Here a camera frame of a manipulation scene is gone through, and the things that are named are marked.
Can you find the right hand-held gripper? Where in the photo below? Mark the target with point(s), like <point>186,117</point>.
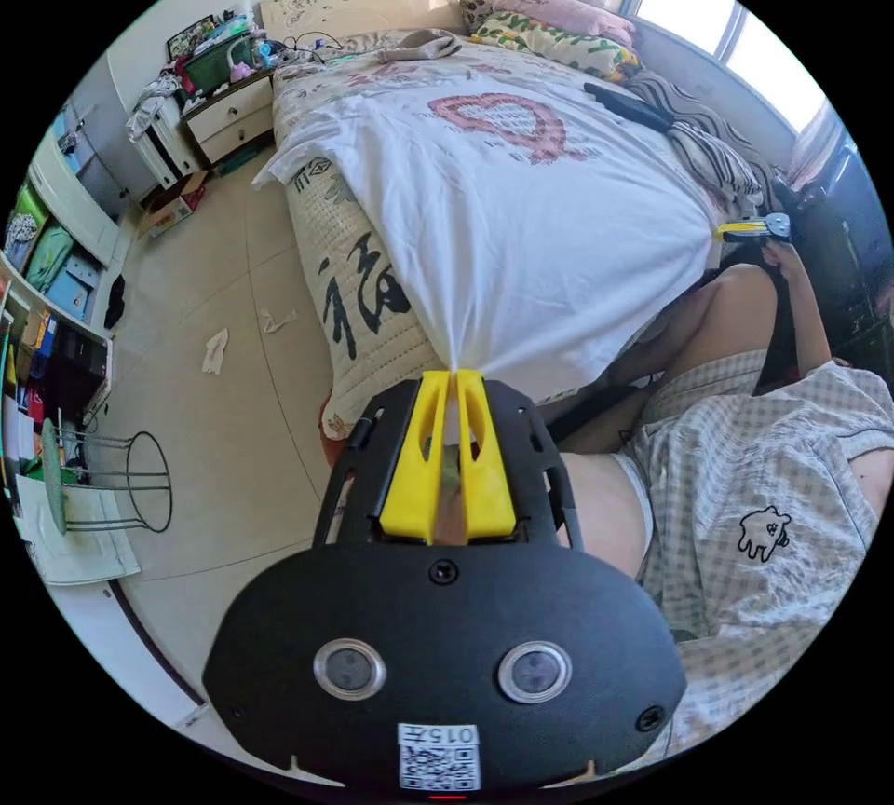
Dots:
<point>779,225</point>

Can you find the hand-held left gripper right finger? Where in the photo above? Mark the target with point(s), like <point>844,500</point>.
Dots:
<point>489,483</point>

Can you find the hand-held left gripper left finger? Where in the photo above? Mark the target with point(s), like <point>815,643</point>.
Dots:
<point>408,469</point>

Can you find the white t-shirt with heart pattern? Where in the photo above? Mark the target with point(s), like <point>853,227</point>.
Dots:
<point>503,204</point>

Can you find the person's right forearm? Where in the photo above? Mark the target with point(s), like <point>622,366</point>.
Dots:
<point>807,323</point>

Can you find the person's right hand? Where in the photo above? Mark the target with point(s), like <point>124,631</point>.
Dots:
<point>782,260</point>

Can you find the striped rolled blanket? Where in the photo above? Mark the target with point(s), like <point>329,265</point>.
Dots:
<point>705,134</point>

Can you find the bed with printed quilt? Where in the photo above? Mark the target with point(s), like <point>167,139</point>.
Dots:
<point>349,330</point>

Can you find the black garment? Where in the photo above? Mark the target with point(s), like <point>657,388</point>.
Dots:
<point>628,106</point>

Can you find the crumpled white tissue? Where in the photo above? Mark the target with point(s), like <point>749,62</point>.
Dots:
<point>278,321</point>
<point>215,351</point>

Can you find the window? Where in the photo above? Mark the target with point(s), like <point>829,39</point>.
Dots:
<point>726,29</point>

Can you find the person's body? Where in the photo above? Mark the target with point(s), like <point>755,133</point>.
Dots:
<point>740,504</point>

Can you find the floral yellow green pillow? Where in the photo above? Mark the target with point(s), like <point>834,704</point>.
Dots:
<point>559,43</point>

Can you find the pink pillow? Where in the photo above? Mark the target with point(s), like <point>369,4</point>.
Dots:
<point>566,12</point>

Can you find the small dotted cushion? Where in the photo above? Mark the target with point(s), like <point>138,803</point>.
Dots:
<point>476,13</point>

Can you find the cardboard carton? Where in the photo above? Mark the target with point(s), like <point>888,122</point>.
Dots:
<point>171,207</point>

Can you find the beige garment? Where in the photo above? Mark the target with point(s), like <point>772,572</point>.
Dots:
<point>419,47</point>

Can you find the white shelf with boxes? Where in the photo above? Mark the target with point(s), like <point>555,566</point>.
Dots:
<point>56,302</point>

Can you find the brown and white nightstand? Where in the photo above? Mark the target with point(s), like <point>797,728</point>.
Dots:
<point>230,117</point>

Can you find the white cabinet with clothes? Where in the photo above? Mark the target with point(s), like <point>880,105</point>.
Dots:
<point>157,134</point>

